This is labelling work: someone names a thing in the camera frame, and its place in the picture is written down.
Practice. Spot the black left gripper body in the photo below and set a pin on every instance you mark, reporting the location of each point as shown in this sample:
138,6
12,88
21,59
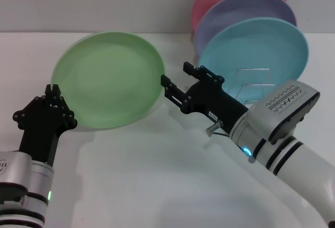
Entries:
42,128

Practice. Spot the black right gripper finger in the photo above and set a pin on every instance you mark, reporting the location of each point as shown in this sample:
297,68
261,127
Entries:
204,75
174,93

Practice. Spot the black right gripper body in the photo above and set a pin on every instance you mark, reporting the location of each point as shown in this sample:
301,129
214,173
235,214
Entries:
209,97

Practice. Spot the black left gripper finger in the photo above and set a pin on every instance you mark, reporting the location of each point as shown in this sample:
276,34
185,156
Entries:
49,94
56,96

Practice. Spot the green plastic plate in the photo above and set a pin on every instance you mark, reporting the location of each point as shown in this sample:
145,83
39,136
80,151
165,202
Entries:
110,81

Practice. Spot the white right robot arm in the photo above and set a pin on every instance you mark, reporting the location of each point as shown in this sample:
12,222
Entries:
295,165

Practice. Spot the light blue plastic plate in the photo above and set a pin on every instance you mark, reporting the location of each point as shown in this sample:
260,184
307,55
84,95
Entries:
256,47

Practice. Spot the purple plastic plate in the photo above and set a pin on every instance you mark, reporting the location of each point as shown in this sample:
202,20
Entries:
235,11

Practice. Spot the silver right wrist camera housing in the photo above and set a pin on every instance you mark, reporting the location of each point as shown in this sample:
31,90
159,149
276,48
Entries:
282,107

